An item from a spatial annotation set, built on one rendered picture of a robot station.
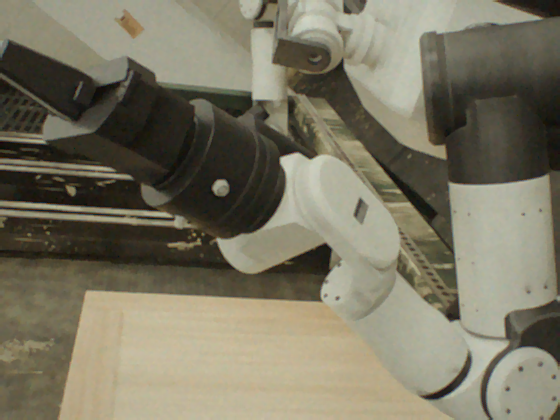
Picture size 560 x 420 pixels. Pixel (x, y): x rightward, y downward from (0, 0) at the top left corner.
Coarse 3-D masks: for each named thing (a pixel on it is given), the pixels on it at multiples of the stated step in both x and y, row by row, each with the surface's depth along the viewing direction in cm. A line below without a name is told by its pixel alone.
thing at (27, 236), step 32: (0, 224) 125; (32, 224) 126; (64, 224) 127; (96, 224) 128; (128, 224) 129; (160, 224) 130; (128, 256) 131; (160, 256) 132; (192, 256) 133; (224, 256) 134; (320, 256) 137
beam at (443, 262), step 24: (312, 120) 226; (336, 120) 230; (312, 144) 218; (360, 144) 207; (360, 168) 186; (384, 192) 171; (408, 216) 158; (432, 240) 147; (408, 264) 134; (432, 264) 135; (456, 288) 127
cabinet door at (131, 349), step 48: (96, 336) 103; (144, 336) 106; (192, 336) 107; (240, 336) 109; (288, 336) 111; (336, 336) 113; (96, 384) 93; (144, 384) 95; (192, 384) 96; (240, 384) 98; (288, 384) 99; (336, 384) 101; (384, 384) 103
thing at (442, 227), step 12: (372, 156) 264; (384, 168) 270; (396, 180) 273; (408, 192) 276; (420, 204) 279; (432, 216) 282; (444, 216) 281; (432, 228) 284; (444, 228) 267; (444, 240) 262
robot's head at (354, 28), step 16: (288, 0) 85; (304, 0) 82; (320, 0) 82; (336, 0) 82; (288, 16) 84; (304, 16) 81; (320, 16) 80; (336, 16) 82; (352, 16) 84; (368, 16) 83; (288, 32) 83; (336, 32) 79; (352, 32) 82; (368, 32) 82; (352, 48) 83; (352, 64) 84
